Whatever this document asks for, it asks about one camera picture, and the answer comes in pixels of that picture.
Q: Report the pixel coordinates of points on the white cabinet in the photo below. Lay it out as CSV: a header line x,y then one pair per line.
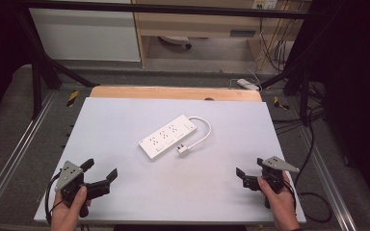
x,y
83,32

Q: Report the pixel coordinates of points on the black metal frame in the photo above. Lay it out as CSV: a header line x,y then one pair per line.
x,y
38,80

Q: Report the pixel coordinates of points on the person's right hand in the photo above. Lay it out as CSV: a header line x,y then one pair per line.
x,y
281,208

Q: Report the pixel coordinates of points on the white floor power strip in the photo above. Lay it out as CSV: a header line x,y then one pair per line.
x,y
247,84

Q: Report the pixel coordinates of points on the yellow black floor tape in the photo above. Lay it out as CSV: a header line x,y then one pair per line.
x,y
72,98
280,103

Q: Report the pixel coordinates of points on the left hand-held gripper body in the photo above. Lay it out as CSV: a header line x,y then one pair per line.
x,y
68,174

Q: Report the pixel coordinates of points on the wooden table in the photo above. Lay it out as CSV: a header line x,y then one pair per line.
x,y
173,93

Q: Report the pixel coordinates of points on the office chair base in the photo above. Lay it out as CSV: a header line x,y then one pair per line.
x,y
176,40

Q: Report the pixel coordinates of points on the person's left hand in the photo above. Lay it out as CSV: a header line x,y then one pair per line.
x,y
65,213

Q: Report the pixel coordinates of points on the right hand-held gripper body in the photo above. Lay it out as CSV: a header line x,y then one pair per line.
x,y
271,178

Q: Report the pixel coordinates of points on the white wall socket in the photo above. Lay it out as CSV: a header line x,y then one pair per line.
x,y
264,4

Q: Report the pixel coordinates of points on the aluminium floor rail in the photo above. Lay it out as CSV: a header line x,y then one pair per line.
x,y
327,179
16,150

